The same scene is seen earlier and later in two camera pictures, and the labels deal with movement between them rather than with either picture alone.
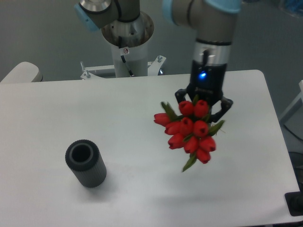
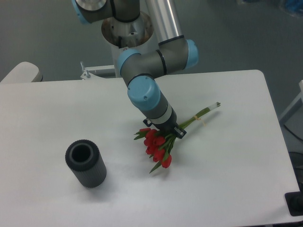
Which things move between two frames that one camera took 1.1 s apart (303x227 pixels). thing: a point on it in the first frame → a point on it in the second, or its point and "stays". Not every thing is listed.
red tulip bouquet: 190,130 → 158,144
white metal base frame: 153,67 stays
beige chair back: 24,72 stays
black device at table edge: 294,201 stays
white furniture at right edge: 292,120 stays
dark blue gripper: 206,83 → 169,126
